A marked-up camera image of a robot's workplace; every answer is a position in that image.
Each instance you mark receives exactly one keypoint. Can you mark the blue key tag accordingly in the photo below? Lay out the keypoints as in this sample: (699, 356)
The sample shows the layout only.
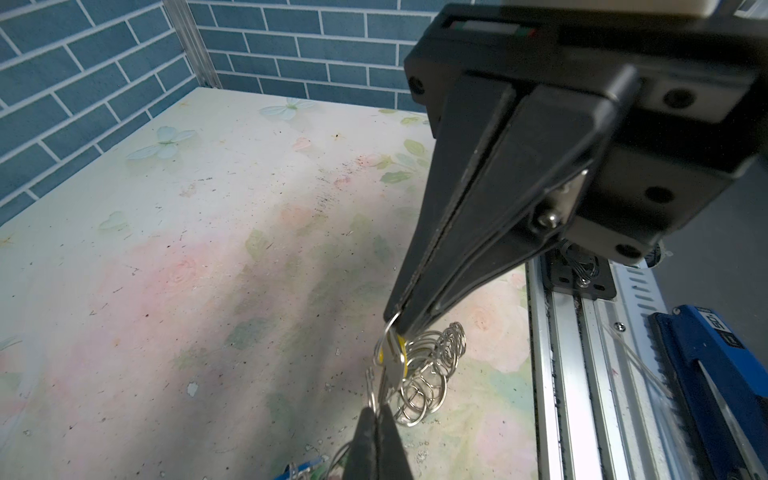
(302, 471)

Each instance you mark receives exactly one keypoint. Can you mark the aluminium corner post left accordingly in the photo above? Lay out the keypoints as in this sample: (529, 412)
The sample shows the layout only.
(182, 20)

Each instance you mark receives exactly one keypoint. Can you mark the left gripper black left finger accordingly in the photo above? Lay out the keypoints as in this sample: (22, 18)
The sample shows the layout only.
(361, 461)

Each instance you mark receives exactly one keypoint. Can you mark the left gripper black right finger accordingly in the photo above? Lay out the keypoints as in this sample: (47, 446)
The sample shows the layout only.
(392, 462)

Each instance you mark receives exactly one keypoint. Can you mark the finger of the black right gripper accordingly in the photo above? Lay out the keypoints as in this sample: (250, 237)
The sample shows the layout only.
(471, 113)

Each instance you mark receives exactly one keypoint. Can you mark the yellow key tag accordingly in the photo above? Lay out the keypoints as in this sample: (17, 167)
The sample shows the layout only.
(392, 355)

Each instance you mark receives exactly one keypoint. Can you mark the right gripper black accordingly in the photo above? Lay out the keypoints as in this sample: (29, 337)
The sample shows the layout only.
(624, 127)

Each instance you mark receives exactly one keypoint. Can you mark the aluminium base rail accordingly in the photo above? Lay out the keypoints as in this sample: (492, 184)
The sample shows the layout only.
(603, 405)

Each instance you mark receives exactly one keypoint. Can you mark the blue black device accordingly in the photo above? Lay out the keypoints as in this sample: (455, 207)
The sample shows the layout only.
(719, 389)

